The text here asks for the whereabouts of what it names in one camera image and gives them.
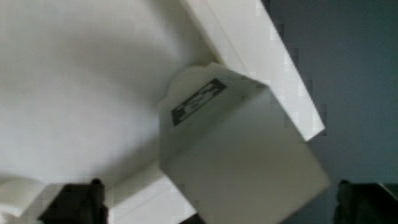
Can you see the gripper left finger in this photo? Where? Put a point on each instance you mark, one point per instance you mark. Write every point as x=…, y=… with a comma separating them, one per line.
x=77, y=207

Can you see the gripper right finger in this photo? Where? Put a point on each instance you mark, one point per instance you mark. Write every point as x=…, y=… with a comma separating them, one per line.
x=366, y=203

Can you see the white leg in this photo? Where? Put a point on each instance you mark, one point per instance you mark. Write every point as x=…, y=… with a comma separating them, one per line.
x=233, y=153

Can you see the white square tabletop tray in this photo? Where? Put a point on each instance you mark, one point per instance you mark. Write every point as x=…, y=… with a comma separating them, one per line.
x=93, y=53

